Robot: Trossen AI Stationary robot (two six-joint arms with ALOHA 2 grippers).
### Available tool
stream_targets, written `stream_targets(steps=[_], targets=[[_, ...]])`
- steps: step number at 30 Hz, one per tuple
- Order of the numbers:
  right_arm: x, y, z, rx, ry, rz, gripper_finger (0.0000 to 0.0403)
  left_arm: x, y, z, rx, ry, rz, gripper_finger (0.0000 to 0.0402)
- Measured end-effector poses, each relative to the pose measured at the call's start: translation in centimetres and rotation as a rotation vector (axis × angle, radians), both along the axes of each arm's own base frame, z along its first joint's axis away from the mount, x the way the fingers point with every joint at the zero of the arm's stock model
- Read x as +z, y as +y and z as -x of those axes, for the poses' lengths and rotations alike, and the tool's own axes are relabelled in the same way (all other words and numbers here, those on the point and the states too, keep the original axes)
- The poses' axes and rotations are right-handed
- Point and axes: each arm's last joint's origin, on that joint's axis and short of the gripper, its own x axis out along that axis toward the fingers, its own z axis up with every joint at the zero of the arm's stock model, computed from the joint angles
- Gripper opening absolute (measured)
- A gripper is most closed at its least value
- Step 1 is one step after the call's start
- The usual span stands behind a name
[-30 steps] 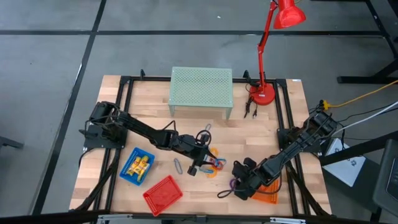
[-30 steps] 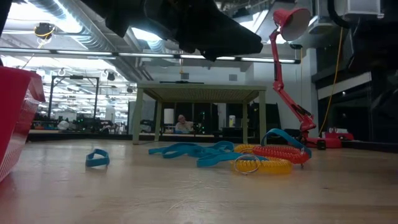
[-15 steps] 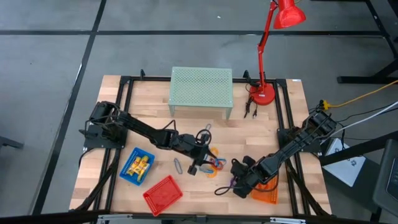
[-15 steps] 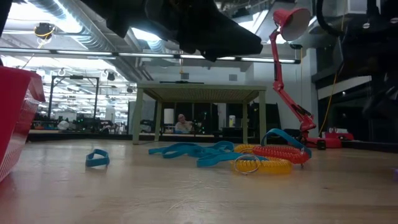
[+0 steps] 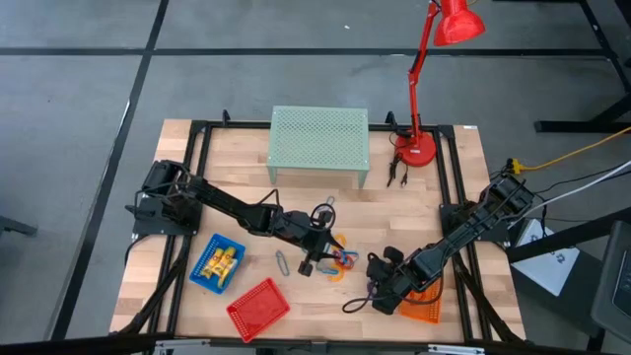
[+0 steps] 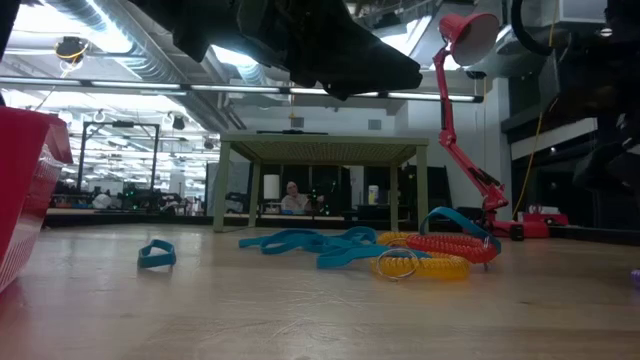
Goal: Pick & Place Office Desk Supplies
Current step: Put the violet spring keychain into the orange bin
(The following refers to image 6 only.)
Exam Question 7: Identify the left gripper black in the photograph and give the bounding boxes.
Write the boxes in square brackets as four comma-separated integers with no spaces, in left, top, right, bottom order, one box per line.
[129,0,424,101]

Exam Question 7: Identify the red spiral coil keychain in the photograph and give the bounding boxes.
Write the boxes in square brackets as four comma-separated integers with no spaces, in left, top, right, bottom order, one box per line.
[405,233,500,271]

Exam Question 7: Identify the yellow spiral coil keychain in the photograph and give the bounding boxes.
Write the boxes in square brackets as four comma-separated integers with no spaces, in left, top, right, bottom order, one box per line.
[375,231,419,248]
[369,247,471,281]

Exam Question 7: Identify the red desk lamp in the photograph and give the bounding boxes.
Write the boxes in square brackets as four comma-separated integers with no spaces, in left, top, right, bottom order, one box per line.
[432,12,551,240]

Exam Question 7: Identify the red flat box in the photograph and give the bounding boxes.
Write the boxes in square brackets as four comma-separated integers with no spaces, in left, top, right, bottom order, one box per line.
[517,212,570,227]

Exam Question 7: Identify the green perforated metal shelf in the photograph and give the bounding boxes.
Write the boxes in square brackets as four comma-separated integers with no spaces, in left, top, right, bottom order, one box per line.
[213,131,430,234]

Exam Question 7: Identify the overhead LED light bar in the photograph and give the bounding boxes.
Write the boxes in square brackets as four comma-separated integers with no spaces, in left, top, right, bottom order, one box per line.
[0,74,484,104]

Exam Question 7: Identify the person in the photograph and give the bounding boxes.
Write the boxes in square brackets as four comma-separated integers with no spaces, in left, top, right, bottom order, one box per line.
[279,180,312,211]

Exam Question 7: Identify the red plastic mesh basket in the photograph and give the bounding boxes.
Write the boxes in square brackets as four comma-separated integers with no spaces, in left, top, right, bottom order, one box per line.
[0,105,74,295]

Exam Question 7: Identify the yellow cable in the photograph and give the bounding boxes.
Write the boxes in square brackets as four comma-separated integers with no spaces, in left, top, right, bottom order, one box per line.
[512,0,560,221]

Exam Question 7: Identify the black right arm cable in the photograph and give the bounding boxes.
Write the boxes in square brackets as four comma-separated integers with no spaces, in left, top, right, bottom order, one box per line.
[509,0,557,57]

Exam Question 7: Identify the black background rig frame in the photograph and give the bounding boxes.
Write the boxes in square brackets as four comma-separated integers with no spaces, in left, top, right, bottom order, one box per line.
[77,120,161,194]

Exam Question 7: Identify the black aluminium rig frame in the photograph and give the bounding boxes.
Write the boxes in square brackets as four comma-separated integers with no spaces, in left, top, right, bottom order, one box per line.
[43,208,640,246]

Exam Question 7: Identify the black overhead camera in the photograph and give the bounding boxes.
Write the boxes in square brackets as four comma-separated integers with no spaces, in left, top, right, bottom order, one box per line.
[53,35,91,65]

